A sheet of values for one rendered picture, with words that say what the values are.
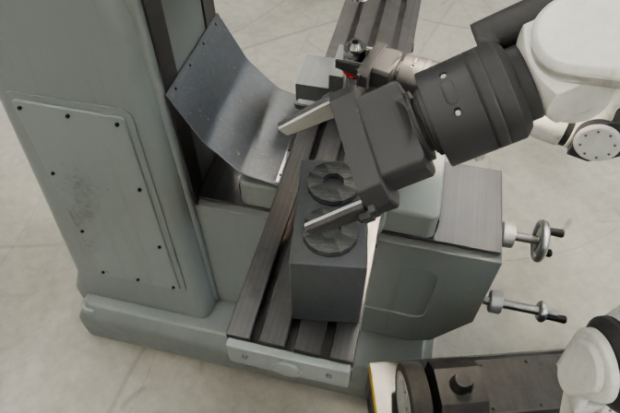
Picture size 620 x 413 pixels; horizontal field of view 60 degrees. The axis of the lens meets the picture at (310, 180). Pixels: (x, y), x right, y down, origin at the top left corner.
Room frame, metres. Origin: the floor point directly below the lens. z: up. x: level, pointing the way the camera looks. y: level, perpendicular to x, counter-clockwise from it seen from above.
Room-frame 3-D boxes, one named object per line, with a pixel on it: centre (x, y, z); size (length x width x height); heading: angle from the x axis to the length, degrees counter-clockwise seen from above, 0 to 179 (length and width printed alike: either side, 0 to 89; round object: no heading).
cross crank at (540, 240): (0.83, -0.58, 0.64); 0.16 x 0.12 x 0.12; 77
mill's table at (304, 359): (0.97, -0.10, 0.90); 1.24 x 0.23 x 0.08; 167
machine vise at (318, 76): (1.04, -0.15, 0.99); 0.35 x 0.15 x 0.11; 77
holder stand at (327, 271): (0.55, -0.04, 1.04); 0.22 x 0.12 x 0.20; 176
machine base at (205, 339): (1.00, 0.15, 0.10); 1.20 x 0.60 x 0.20; 77
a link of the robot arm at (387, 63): (0.90, -0.17, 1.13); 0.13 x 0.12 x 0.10; 153
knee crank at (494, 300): (0.68, -0.58, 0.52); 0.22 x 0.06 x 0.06; 77
